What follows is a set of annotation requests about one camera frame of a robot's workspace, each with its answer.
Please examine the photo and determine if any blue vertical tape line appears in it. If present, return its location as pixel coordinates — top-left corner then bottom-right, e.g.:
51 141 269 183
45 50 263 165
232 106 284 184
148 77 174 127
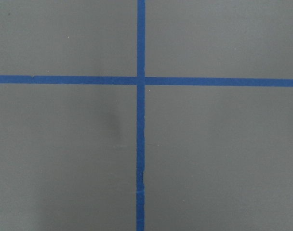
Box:
136 0 146 231

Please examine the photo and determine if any blue horizontal tape line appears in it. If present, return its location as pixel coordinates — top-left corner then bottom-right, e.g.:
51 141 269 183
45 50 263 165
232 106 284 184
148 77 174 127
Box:
0 75 293 87

